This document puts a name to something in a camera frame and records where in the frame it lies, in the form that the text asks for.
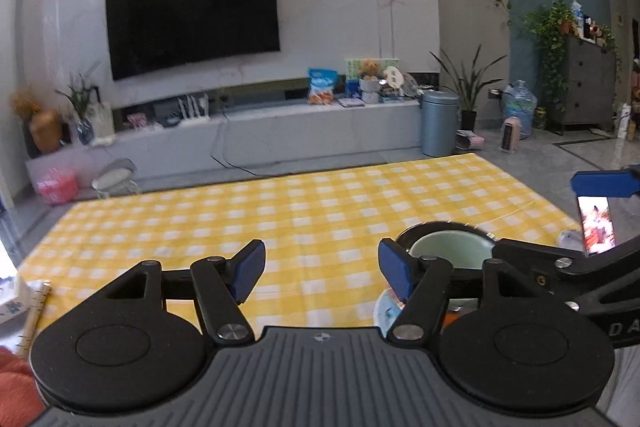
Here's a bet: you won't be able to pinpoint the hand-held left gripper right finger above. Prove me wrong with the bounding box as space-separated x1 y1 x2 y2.
377 237 546 342

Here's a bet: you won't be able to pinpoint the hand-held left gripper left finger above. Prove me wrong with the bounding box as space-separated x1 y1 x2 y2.
97 239 267 347

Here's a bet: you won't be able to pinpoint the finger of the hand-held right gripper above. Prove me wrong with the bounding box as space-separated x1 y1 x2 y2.
492 234 640 304
571 167 640 198

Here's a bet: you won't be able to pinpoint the white fruit-print plate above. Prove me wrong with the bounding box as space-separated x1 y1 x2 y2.
374 289 408 338

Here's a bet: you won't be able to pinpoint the orange steel bowl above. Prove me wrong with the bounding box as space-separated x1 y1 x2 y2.
395 221 496 328

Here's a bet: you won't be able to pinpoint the silver phone stand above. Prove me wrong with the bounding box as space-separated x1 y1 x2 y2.
557 229 586 253

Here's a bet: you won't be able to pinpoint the smartphone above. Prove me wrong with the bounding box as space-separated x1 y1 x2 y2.
577 194 619 256

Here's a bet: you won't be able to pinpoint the yellow checked tablecloth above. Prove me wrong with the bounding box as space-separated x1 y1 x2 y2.
17 152 583 338

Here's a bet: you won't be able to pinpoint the dark grey drawer cabinet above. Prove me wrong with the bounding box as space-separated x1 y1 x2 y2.
547 34 618 135

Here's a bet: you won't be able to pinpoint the pink space heater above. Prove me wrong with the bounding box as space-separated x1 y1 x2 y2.
500 117 522 154

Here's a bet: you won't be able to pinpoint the blue water jug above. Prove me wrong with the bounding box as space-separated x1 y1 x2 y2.
502 80 538 140

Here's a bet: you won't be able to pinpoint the pink slippers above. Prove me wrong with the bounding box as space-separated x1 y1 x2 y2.
456 130 485 152

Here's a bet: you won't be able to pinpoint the white marble television console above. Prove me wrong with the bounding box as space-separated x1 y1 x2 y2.
25 99 423 188

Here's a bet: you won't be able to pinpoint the grey-blue trash can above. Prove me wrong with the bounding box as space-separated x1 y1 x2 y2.
420 89 461 158

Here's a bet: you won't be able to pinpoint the long-leaf potted plant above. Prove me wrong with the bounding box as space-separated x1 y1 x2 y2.
430 44 506 131

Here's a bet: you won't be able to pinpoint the pothos plant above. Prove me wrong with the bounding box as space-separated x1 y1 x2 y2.
522 2 621 112

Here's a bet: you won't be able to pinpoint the white router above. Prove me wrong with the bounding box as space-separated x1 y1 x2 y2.
176 93 211 128

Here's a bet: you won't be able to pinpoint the teddy bear bouquet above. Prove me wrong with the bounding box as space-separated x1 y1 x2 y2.
359 58 383 105

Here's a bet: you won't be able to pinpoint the blue snack bag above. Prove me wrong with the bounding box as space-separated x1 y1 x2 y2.
307 68 337 106

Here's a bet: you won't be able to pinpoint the green illustrated card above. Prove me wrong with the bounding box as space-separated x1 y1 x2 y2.
345 57 400 98

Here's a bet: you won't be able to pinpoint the pink storage box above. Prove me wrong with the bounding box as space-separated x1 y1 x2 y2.
36 167 78 206

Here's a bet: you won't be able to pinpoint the white photo card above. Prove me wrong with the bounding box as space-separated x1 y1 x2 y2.
90 102 115 138

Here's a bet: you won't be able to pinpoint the blue glass vase with plant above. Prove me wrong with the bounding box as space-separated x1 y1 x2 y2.
55 62 103 145

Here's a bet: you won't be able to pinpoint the white paper box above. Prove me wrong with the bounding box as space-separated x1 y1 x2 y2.
0 279 33 325

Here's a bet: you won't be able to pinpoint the brown vase with dried flowers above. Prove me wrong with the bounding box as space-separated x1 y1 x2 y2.
10 86 63 155

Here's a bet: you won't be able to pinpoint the black flat television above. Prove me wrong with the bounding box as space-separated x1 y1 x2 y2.
105 0 281 82

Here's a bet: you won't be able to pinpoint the orange cloth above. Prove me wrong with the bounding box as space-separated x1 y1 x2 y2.
0 347 46 427

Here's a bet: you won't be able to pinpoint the black power cable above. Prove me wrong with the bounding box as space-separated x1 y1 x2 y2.
210 117 281 175

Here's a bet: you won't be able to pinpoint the ring binder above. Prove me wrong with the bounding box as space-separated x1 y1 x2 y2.
17 279 53 358

